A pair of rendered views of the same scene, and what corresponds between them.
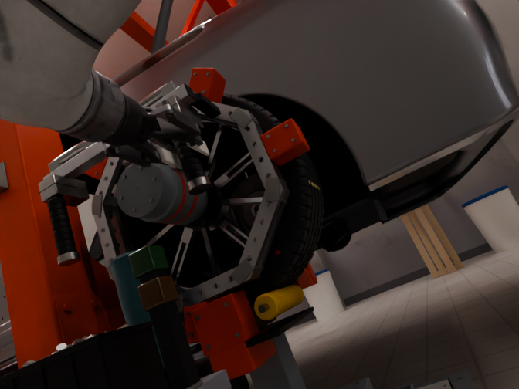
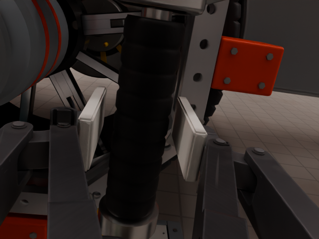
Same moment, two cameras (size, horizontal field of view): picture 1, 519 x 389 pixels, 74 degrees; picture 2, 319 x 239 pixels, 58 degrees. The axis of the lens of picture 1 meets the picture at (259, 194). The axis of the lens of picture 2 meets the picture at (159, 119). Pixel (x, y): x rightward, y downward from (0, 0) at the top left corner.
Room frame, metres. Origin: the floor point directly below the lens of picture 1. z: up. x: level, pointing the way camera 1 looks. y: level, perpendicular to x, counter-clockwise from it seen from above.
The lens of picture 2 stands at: (0.43, 0.16, 0.90)
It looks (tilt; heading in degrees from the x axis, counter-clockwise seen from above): 19 degrees down; 337
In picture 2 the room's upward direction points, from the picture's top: 9 degrees clockwise
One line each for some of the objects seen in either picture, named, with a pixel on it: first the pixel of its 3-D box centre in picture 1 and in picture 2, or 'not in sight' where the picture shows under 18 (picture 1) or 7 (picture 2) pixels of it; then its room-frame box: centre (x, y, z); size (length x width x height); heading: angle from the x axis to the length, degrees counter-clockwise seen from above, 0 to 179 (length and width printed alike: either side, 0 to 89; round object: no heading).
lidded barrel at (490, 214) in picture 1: (499, 219); not in sight; (4.81, -2.77, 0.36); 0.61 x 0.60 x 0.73; 159
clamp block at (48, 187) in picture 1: (64, 191); not in sight; (0.72, 0.42, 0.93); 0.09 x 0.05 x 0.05; 164
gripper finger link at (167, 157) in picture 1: (172, 159); (93, 122); (0.60, 0.13, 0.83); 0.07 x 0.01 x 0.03; 164
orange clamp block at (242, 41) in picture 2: (285, 143); (239, 64); (0.79, -0.11, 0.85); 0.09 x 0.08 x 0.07; 74
